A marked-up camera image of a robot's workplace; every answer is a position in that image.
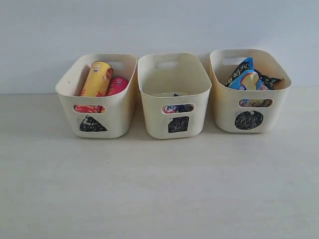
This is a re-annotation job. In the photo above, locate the cream bin square mark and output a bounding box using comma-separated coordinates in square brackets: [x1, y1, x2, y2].
[138, 53, 212, 139]

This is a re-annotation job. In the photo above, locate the pink chips can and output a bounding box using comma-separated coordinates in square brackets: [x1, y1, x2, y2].
[74, 77, 129, 114]

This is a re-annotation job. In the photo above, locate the blue seafood noodle packet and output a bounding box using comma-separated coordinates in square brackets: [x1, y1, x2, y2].
[224, 56, 261, 108]

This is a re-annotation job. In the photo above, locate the cream bin circle mark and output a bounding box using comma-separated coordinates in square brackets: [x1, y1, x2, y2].
[209, 49, 292, 133]

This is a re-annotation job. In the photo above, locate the orange mutton noodle packet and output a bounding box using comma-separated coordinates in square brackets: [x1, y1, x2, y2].
[255, 69, 284, 91]

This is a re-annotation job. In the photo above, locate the yellow chips can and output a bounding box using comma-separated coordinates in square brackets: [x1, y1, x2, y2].
[80, 61, 113, 97]

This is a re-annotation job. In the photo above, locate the small blue white packet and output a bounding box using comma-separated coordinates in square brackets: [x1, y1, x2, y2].
[162, 104, 194, 114]

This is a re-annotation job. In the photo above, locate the cream bin triangle mark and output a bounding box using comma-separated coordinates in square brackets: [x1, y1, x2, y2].
[55, 53, 138, 139]

